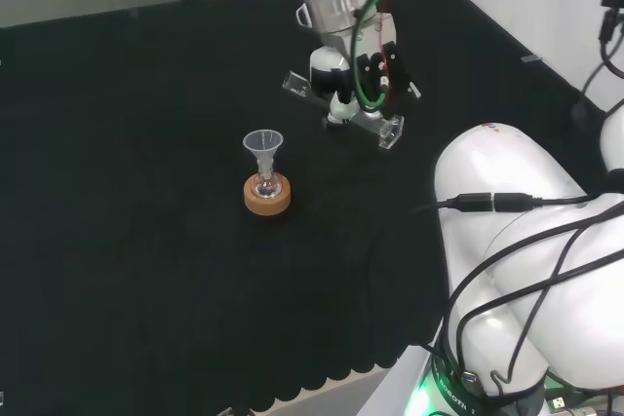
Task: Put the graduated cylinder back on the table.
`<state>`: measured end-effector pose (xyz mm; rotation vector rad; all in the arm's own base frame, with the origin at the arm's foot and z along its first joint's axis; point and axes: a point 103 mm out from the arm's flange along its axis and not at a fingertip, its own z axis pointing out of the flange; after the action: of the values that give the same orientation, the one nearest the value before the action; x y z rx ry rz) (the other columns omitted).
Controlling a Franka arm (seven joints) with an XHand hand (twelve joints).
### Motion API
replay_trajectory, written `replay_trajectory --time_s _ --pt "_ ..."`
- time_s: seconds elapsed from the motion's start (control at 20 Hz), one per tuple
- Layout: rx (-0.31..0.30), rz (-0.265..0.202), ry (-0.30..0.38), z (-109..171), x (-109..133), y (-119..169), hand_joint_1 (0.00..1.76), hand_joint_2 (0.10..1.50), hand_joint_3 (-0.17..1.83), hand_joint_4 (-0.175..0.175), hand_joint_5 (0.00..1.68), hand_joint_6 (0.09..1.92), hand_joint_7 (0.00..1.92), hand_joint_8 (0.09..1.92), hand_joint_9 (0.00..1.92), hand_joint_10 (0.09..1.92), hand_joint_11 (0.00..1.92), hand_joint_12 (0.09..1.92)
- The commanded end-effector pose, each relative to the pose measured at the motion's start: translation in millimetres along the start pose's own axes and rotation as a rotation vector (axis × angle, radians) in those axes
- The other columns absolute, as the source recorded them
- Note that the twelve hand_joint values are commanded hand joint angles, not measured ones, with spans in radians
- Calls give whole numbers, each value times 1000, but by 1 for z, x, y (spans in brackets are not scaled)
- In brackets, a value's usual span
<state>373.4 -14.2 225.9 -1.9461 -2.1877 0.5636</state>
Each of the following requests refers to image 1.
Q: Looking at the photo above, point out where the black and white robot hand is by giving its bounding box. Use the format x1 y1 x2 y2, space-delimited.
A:
308 10 422 132

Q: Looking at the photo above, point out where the clear glass graduated cylinder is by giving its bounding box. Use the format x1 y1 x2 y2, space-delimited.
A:
281 68 407 151

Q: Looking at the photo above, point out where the clear plastic funnel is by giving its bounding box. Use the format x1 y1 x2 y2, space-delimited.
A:
242 129 285 184

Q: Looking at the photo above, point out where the round-bottom glass flask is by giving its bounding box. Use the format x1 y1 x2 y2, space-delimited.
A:
253 162 282 201

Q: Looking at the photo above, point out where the black table cloth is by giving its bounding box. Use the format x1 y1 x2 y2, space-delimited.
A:
0 0 615 413

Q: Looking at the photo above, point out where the green cable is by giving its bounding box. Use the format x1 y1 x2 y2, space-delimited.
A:
351 0 518 112

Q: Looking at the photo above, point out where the black plug cable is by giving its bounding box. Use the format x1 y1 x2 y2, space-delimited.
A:
410 193 624 215

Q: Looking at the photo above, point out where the cork ring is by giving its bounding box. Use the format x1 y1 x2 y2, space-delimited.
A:
243 172 293 217

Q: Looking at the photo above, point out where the thick black cable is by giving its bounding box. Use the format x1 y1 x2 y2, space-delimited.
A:
440 206 624 391

